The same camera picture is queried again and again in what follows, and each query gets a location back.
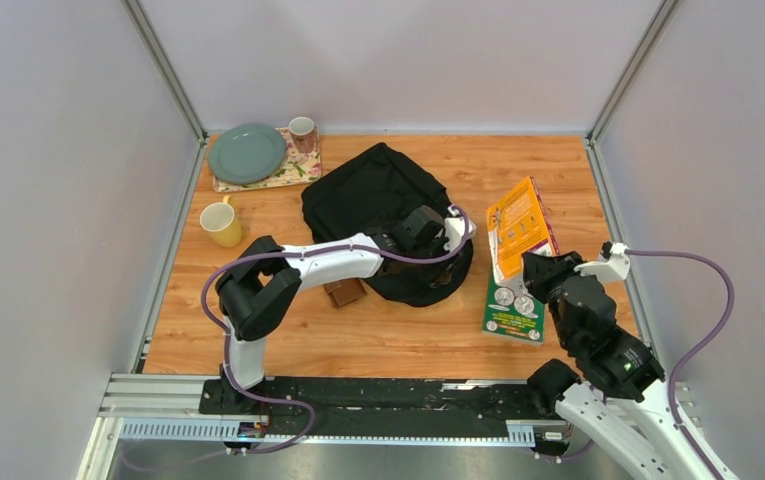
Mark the grey-green plate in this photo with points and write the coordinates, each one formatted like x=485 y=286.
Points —
x=247 y=153

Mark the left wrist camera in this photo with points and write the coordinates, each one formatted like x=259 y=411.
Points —
x=458 y=228

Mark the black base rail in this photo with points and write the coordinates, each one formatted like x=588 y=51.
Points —
x=394 y=409

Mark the black backpack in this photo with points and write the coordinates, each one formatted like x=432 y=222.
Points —
x=374 y=193

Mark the yellow mug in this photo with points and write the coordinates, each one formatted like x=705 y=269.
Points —
x=219 y=220

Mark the orange book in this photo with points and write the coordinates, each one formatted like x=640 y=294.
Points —
x=517 y=223

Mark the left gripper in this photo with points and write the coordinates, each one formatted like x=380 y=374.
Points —
x=440 y=239

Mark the floral tray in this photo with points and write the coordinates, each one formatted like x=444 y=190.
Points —
x=296 y=168

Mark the brown patterned mug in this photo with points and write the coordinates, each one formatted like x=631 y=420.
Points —
x=303 y=132

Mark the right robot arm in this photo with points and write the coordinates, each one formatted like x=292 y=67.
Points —
x=617 y=392

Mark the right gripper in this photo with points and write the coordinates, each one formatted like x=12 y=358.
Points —
x=541 y=270

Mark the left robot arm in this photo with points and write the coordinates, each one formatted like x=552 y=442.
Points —
x=256 y=291

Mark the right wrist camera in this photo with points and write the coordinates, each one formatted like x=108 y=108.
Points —
x=612 y=264

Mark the green coin book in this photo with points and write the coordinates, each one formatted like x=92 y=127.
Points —
x=512 y=313

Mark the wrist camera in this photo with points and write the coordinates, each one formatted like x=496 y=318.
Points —
x=458 y=228
x=612 y=264

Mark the brown leather wallet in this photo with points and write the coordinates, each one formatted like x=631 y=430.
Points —
x=344 y=292

